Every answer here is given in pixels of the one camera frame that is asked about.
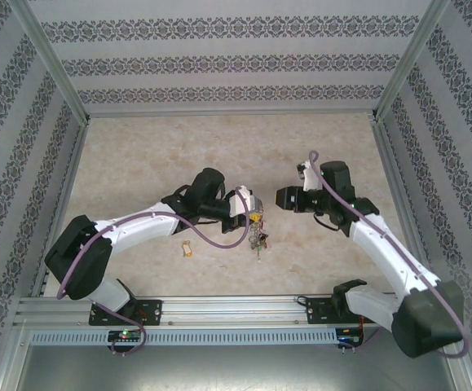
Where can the large silver serrated keyring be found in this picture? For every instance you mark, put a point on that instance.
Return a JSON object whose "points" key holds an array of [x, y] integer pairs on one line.
{"points": [[255, 234]]}

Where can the key with orange tag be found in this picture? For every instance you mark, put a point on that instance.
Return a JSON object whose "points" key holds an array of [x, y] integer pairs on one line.
{"points": [[186, 248]]}

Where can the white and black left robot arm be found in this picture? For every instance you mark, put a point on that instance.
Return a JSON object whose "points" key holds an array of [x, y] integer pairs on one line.
{"points": [[138, 228]]}

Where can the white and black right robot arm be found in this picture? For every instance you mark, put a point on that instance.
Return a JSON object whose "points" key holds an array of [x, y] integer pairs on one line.
{"points": [[382, 252]]}

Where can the small circuit board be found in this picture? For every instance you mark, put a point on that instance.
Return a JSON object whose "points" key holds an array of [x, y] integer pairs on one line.
{"points": [[123, 336], [347, 338]]}

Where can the grey metal sheet panel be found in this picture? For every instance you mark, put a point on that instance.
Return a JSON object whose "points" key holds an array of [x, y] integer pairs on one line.
{"points": [[235, 370]]}

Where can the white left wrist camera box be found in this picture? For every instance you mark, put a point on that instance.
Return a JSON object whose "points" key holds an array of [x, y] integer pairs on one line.
{"points": [[241, 201]]}

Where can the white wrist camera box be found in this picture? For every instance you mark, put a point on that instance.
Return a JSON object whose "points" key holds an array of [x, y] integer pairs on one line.
{"points": [[311, 179], [241, 201]]}

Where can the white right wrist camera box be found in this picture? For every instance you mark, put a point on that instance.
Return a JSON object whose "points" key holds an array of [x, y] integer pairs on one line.
{"points": [[311, 179]]}

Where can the aluminium side rail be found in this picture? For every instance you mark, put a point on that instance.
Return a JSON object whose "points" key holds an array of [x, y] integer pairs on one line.
{"points": [[68, 179], [394, 179]]}

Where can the aluminium frame crossbar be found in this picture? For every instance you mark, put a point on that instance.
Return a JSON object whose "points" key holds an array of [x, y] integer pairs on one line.
{"points": [[231, 113]]}

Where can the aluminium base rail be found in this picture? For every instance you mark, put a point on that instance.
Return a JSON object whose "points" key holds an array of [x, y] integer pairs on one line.
{"points": [[235, 311]]}

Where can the aluminium frame post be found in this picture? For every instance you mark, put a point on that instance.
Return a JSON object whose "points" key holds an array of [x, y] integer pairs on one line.
{"points": [[52, 61], [408, 61]]}

